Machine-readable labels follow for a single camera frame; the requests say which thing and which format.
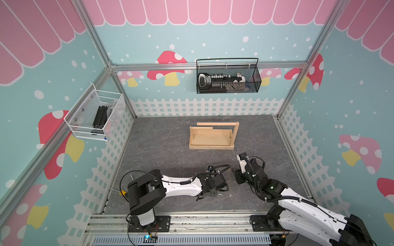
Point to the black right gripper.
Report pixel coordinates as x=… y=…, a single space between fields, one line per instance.
x=238 y=176

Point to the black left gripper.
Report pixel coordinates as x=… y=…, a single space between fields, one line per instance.
x=214 y=193

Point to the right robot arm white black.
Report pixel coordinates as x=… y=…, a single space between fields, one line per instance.
x=295 y=213

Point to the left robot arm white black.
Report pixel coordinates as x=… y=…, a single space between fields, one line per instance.
x=145 y=192

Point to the wooden jewelry display stand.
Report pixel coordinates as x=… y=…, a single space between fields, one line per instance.
x=213 y=136

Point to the orange black screwdriver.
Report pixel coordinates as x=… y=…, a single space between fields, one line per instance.
x=122 y=192

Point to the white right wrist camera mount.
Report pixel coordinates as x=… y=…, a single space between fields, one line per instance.
x=243 y=162

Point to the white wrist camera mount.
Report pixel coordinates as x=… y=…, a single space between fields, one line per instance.
x=210 y=169
x=243 y=162

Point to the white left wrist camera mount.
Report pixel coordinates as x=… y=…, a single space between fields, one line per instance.
x=210 y=169

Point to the black wire mesh basket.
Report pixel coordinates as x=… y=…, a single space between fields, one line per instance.
x=227 y=75

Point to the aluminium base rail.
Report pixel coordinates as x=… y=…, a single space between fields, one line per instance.
x=229 y=228

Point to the white wire basket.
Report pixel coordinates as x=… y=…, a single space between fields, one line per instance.
x=96 y=115

